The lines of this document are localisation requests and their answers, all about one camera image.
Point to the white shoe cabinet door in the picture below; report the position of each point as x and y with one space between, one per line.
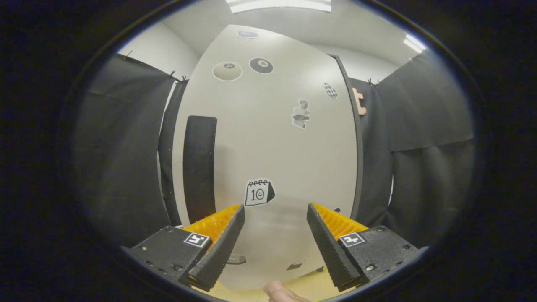
268 147

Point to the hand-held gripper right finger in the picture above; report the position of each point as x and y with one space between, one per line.
329 247

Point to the grey shoe cabinet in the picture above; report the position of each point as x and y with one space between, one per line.
359 147

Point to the long ceiling light panel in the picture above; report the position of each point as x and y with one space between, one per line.
279 5

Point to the small ceiling light panel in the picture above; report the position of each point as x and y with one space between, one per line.
414 43

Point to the black backdrop cloth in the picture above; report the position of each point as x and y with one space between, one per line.
117 147

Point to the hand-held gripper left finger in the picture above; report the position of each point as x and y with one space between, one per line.
222 247

